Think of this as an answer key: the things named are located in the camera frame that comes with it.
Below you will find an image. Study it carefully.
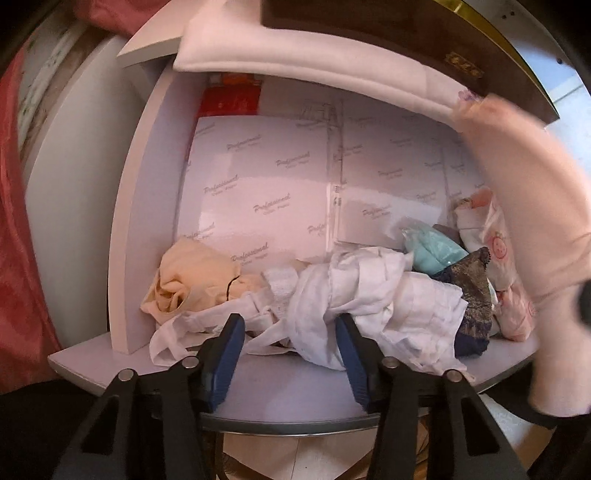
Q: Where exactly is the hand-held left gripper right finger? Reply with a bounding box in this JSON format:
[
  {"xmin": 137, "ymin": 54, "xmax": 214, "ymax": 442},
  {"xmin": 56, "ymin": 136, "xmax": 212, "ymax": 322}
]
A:
[{"xmin": 335, "ymin": 314, "xmax": 529, "ymax": 480}]

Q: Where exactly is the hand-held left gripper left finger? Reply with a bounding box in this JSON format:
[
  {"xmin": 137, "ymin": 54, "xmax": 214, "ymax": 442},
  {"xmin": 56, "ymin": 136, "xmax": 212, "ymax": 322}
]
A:
[{"xmin": 51, "ymin": 314, "xmax": 245, "ymax": 480}]

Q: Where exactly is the white gauze garment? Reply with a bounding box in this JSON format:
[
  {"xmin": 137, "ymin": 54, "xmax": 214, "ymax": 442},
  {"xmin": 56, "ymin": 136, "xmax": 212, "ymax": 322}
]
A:
[{"xmin": 263, "ymin": 246, "xmax": 468, "ymax": 376}]

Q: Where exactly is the cream garment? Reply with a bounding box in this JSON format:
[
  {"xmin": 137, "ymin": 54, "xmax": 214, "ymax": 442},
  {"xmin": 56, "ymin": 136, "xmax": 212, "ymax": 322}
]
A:
[{"xmin": 140, "ymin": 237, "xmax": 273, "ymax": 326}]

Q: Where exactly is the navy gold lace garment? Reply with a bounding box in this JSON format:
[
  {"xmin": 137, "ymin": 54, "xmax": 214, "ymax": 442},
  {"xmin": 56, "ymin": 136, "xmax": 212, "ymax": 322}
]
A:
[{"xmin": 433, "ymin": 247, "xmax": 494, "ymax": 358}]

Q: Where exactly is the teal cloth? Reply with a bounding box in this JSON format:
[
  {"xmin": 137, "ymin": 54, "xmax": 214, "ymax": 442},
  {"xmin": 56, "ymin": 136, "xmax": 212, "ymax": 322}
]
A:
[{"xmin": 401, "ymin": 225, "xmax": 471, "ymax": 274}]

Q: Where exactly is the pink printed white garment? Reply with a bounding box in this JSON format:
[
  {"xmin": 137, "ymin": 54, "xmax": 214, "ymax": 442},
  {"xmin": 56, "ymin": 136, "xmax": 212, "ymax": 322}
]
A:
[{"xmin": 454, "ymin": 187, "xmax": 539, "ymax": 342}]

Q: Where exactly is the pale pink garment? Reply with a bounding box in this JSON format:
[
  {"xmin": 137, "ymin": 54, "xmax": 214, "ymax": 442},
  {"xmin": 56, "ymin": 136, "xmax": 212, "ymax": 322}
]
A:
[{"xmin": 454, "ymin": 93, "xmax": 591, "ymax": 416}]

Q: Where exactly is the brown box with gold lining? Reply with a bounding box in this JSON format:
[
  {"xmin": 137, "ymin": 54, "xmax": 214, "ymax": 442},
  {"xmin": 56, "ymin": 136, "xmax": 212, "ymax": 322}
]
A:
[{"xmin": 260, "ymin": 0, "xmax": 560, "ymax": 125}]

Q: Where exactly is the printed paper drawer lining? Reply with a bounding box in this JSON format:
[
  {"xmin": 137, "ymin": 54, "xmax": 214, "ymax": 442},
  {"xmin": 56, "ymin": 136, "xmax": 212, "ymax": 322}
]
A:
[{"xmin": 178, "ymin": 95, "xmax": 490, "ymax": 264}]

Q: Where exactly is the red packet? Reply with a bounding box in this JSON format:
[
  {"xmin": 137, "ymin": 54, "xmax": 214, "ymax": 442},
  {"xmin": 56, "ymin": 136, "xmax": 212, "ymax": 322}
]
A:
[{"xmin": 198, "ymin": 74, "xmax": 263, "ymax": 120}]

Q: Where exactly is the white purple-flowered folded blanket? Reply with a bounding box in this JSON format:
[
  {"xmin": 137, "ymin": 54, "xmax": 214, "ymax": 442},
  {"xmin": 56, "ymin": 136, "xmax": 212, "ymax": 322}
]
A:
[{"xmin": 173, "ymin": 0, "xmax": 485, "ymax": 137}]

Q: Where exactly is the floral mattress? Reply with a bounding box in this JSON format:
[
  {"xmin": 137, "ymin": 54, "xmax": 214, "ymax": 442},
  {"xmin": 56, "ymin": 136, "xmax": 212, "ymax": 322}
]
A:
[{"xmin": 16, "ymin": 25, "xmax": 81, "ymax": 158}]

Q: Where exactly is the white bed frame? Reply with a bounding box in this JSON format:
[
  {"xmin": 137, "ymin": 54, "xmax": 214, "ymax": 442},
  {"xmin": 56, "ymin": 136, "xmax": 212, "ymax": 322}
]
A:
[{"xmin": 23, "ymin": 34, "xmax": 139, "ymax": 356}]

